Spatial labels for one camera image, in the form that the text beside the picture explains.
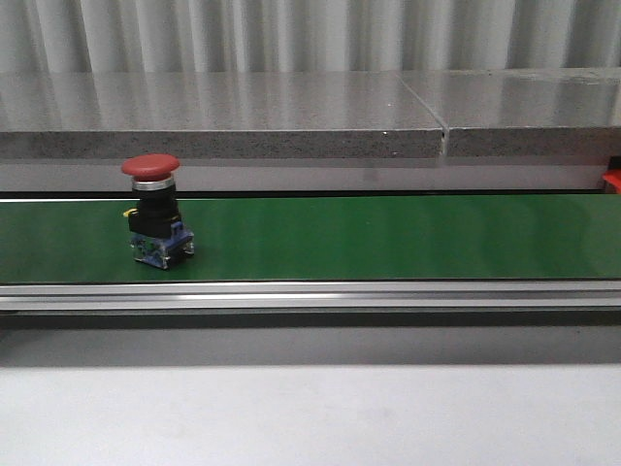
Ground green conveyor belt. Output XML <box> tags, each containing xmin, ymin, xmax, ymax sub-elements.
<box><xmin>1</xmin><ymin>194</ymin><xmax>620</xmax><ymax>284</ymax></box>

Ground grey stone slab left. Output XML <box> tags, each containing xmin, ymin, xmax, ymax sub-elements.
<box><xmin>1</xmin><ymin>72</ymin><xmax>442</xmax><ymax>160</ymax></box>

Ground white pleated curtain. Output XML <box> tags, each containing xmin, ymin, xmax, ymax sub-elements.
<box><xmin>1</xmin><ymin>1</ymin><xmax>620</xmax><ymax>73</ymax></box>

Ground red plastic tray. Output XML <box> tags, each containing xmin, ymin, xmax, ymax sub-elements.
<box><xmin>603</xmin><ymin>169</ymin><xmax>621</xmax><ymax>194</ymax></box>

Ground aluminium conveyor side rail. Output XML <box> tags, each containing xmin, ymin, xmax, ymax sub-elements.
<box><xmin>1</xmin><ymin>280</ymin><xmax>620</xmax><ymax>316</ymax></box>

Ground red mushroom push button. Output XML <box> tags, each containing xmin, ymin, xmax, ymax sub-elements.
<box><xmin>121</xmin><ymin>153</ymin><xmax>194</xmax><ymax>270</ymax></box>

